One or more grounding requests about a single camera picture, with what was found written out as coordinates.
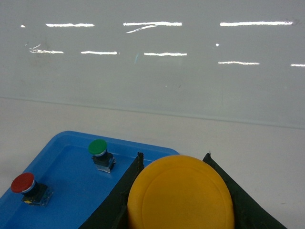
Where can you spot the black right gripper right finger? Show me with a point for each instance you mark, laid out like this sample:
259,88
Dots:
248,214

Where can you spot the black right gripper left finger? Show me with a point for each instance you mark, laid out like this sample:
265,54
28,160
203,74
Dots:
112,212

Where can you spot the yellow mushroom push button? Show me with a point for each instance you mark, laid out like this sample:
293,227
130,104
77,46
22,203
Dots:
180,192

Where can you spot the red mushroom push button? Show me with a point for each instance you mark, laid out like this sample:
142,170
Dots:
34,193

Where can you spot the green mushroom push button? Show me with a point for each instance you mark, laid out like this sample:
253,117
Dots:
103,160

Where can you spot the blue plastic tray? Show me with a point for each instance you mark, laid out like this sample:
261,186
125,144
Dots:
66,166

